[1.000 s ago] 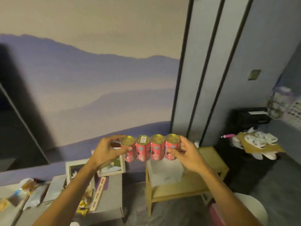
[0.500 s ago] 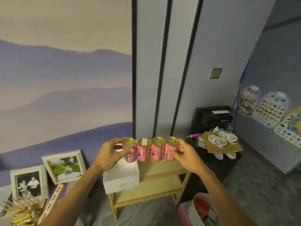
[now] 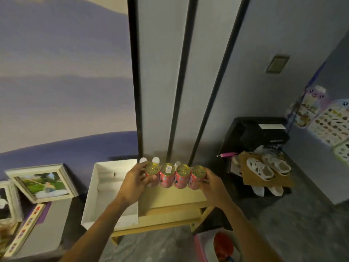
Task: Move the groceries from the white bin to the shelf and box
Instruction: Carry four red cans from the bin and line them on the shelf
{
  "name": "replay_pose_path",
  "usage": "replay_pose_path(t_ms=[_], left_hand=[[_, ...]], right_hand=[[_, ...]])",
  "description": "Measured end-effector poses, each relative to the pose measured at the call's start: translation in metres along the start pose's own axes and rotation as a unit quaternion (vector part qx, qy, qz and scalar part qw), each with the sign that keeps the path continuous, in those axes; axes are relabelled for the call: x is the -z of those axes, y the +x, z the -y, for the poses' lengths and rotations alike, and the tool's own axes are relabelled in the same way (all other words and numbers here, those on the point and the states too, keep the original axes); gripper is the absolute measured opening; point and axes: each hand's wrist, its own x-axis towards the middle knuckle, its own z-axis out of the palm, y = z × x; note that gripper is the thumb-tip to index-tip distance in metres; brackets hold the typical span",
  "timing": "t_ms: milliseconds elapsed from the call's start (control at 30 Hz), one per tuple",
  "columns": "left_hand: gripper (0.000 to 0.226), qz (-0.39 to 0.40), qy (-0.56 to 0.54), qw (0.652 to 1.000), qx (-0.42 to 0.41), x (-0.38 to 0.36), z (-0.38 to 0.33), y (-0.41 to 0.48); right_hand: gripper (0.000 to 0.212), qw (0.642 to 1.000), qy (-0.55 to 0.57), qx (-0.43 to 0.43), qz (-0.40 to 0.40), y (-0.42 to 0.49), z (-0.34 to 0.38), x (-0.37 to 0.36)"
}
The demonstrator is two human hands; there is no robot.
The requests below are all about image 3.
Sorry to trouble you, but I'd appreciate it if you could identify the red can with gold top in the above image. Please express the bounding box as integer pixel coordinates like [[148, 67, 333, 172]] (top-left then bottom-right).
[[160, 163, 176, 188], [145, 162, 161, 187], [174, 164, 191, 189], [188, 165, 207, 190]]

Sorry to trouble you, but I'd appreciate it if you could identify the person's right hand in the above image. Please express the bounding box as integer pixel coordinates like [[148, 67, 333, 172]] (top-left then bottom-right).
[[196, 168, 233, 210]]

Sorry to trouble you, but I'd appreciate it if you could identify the person's left forearm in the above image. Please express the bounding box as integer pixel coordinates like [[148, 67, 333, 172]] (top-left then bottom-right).
[[59, 196, 137, 262]]

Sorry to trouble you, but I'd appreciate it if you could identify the long cream printed board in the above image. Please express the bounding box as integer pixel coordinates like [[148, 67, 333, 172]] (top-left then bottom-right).
[[3, 203, 46, 257]]

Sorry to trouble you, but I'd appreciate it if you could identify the white framed dark photo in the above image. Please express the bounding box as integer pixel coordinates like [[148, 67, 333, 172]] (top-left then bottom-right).
[[0, 180, 24, 224]]

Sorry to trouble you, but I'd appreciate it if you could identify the white framed colour photo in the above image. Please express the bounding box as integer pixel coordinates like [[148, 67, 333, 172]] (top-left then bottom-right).
[[5, 164, 79, 204]]

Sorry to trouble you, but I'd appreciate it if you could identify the person's right forearm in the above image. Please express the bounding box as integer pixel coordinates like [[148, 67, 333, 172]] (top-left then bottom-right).
[[218, 200, 284, 262]]

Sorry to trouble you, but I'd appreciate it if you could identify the colourful picture wall chart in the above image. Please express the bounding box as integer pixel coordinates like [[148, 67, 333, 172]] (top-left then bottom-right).
[[286, 85, 327, 129]]

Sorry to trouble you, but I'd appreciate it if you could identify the white clog shoe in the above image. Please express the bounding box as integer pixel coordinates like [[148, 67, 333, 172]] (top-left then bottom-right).
[[262, 153, 292, 176], [246, 157, 274, 181]]

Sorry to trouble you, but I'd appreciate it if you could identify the red round item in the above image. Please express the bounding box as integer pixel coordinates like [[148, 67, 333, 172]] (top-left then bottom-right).
[[213, 232, 235, 262]]

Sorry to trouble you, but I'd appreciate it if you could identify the person's left hand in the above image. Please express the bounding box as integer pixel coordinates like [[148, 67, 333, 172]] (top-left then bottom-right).
[[116, 161, 158, 208]]

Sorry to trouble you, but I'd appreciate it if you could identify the pink and white container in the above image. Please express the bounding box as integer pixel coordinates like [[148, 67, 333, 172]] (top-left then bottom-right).
[[194, 229, 244, 262]]

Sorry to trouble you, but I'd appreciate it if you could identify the wall switch plate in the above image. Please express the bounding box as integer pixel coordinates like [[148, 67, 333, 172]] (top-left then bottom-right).
[[266, 54, 290, 74]]

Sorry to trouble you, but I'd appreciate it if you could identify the low wooden table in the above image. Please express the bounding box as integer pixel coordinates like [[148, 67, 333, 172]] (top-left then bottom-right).
[[110, 184, 216, 246]]

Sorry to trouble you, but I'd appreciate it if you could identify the large picture wall chart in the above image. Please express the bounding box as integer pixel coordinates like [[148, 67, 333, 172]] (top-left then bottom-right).
[[309, 99, 349, 147]]

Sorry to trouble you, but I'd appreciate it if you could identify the brown cardboard sheet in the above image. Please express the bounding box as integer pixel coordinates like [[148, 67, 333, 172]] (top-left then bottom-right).
[[239, 152, 295, 188]]

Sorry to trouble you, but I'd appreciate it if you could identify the black wall strip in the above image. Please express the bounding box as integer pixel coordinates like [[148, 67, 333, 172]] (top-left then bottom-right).
[[166, 0, 199, 164], [127, 0, 144, 160], [188, 0, 252, 167]]

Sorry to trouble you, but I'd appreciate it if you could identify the purple paper sheet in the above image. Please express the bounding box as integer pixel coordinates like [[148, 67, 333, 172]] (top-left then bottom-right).
[[26, 202, 52, 225]]

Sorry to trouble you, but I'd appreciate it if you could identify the black box with white label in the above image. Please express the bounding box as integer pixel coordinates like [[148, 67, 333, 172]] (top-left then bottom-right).
[[219, 117, 290, 172]]

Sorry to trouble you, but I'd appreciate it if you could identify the green bordered wall chart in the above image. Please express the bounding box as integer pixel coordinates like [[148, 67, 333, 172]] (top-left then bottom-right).
[[333, 139, 349, 167]]

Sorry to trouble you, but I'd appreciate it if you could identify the open white cardboard box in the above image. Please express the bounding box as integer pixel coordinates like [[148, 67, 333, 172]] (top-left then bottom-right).
[[81, 159, 140, 231]]

